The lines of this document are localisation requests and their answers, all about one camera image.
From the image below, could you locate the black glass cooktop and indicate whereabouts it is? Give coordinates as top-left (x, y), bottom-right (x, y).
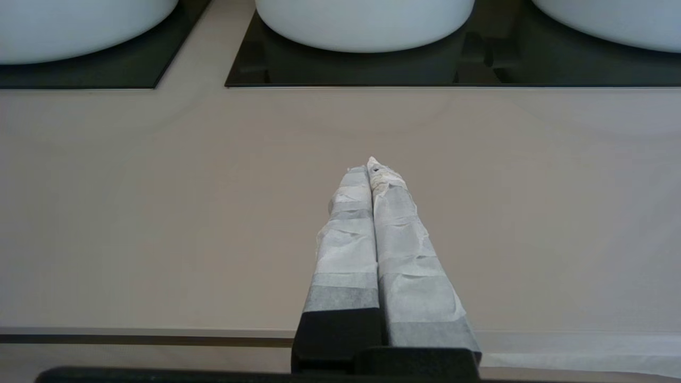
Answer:
top-left (0, 0), bottom-right (213, 89)
top-left (225, 0), bottom-right (681, 88)

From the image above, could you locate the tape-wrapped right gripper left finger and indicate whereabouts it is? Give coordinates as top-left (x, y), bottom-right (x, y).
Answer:
top-left (291, 166), bottom-right (385, 372)

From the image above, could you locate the white pot steel interior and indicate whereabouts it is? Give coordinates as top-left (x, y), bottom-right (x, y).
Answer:
top-left (254, 0), bottom-right (476, 54)
top-left (0, 0), bottom-right (179, 65)
top-left (532, 0), bottom-right (681, 54)

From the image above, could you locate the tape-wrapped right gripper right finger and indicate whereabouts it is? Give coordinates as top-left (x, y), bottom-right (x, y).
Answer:
top-left (367, 156), bottom-right (483, 354)

